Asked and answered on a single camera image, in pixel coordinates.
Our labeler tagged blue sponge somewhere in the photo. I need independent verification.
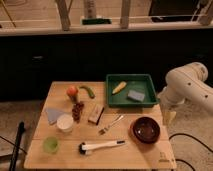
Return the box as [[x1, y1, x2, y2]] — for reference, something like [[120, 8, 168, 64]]
[[127, 90, 145, 102]]

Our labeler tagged silver metal fork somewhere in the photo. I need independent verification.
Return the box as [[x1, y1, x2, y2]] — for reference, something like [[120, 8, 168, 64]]
[[98, 115, 124, 135]]

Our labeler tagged green base white stand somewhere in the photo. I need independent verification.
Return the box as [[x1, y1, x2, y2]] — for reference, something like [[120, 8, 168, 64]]
[[82, 0, 111, 25]]

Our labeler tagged blue folded cloth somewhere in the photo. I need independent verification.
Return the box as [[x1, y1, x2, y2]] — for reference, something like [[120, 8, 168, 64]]
[[45, 108, 63, 125]]

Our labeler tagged wooden block eraser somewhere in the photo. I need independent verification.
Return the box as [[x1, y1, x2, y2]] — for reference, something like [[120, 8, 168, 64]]
[[88, 104, 104, 125]]

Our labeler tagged orange tomato toy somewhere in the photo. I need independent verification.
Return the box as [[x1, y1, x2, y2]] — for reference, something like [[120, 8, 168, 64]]
[[66, 86, 78, 103]]

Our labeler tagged small green cup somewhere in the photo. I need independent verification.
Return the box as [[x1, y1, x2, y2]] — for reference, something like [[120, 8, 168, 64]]
[[43, 137, 59, 154]]

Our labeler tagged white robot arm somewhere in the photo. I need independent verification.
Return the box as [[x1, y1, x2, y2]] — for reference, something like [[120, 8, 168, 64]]
[[158, 62, 213, 126]]

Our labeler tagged green plastic tray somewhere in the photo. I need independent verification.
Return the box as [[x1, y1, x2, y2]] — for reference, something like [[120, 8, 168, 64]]
[[105, 74, 158, 108]]

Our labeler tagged yellow corn cob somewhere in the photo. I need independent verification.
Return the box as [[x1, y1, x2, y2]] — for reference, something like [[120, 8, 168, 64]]
[[112, 81, 127, 95]]

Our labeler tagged black cable on floor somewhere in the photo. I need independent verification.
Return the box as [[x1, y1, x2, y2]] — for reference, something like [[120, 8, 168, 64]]
[[168, 132, 213, 171]]

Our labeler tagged black pole left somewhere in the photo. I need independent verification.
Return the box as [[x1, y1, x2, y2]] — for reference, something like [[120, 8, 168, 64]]
[[9, 122, 25, 171]]

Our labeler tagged bunch of purple grapes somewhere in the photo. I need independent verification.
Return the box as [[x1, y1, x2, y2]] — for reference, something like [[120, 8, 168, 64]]
[[72, 102, 84, 122]]

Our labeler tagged white paper cup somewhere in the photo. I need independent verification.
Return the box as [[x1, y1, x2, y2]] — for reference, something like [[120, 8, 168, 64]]
[[56, 114, 74, 132]]

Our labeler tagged white handled black brush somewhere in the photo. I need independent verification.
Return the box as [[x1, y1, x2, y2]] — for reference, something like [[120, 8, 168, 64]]
[[79, 140, 125, 155]]

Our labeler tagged green cucumber toy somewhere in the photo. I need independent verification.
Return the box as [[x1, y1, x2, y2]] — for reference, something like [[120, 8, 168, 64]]
[[79, 85, 95, 99]]

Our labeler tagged dark brown bowl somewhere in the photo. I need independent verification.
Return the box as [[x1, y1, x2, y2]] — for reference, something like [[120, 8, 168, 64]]
[[132, 117, 160, 144]]

